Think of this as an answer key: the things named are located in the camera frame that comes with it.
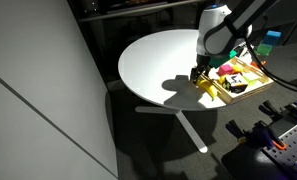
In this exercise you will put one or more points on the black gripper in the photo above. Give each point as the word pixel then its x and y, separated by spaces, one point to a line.
pixel 203 62

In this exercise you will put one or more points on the yellow banana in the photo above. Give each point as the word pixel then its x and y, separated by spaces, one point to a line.
pixel 208 87

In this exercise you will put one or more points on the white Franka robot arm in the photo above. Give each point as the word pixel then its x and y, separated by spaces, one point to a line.
pixel 214 26

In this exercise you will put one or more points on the wooden tray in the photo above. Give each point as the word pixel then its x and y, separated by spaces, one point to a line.
pixel 241 96

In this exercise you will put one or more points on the pink cube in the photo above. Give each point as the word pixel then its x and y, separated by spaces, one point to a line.
pixel 225 70

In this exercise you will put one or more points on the white cube with fox print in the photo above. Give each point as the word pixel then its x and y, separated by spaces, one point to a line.
pixel 236 81

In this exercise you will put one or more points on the yellow-green cube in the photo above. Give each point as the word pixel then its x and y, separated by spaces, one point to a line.
pixel 251 78

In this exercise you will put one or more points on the black white patterned card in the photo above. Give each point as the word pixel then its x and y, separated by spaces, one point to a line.
pixel 246 51

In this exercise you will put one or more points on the white table leg base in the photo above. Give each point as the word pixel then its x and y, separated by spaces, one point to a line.
pixel 191 130

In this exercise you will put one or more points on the orange block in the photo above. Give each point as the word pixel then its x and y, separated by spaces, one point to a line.
pixel 257 64

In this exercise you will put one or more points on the dark purple spring clamp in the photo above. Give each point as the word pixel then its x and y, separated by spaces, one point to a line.
pixel 271 111
pixel 238 130

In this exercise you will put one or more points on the green block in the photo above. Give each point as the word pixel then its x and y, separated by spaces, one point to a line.
pixel 264 49

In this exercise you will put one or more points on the blue block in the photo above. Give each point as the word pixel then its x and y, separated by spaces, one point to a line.
pixel 272 37

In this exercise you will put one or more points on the black cart top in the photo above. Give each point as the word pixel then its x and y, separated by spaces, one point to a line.
pixel 244 163

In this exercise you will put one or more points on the black perforated breadboard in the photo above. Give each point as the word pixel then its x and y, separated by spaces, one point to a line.
pixel 294 143

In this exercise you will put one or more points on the grey shelf rail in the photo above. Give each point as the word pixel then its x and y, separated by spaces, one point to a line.
pixel 138 10

